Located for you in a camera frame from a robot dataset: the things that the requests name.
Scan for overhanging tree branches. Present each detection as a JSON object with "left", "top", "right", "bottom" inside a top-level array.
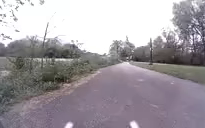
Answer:
[{"left": 0, "top": 0, "right": 46, "bottom": 41}]

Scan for trees at path end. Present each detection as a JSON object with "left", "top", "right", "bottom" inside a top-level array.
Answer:
[{"left": 108, "top": 35, "right": 136, "bottom": 62}]

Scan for pale open field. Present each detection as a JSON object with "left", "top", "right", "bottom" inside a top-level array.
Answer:
[{"left": 0, "top": 56, "right": 74, "bottom": 73}]

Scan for row of trees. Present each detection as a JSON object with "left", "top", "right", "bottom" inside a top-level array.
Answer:
[
  {"left": 0, "top": 33, "right": 88, "bottom": 60},
  {"left": 133, "top": 0, "right": 205, "bottom": 67}
]

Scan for robot's own part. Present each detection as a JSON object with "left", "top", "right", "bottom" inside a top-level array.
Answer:
[
  {"left": 129, "top": 120, "right": 140, "bottom": 128},
  {"left": 63, "top": 121, "right": 75, "bottom": 128}
]

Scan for wooden pole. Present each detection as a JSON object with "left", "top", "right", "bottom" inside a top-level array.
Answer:
[{"left": 40, "top": 21, "right": 50, "bottom": 70}]

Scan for dark pole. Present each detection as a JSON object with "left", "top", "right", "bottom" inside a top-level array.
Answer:
[{"left": 148, "top": 37, "right": 154, "bottom": 66}]

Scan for grey asphalt path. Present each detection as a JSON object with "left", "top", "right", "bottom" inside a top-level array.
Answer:
[{"left": 3, "top": 61, "right": 205, "bottom": 128}]

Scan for roadside bushes and weeds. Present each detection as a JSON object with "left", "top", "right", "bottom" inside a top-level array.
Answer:
[{"left": 0, "top": 53, "right": 121, "bottom": 114}]

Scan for dirt and gravel strip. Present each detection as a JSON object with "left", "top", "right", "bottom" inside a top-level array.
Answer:
[{"left": 9, "top": 69, "right": 103, "bottom": 116}]

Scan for grass verge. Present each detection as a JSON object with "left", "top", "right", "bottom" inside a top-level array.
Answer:
[{"left": 129, "top": 61, "right": 205, "bottom": 88}]

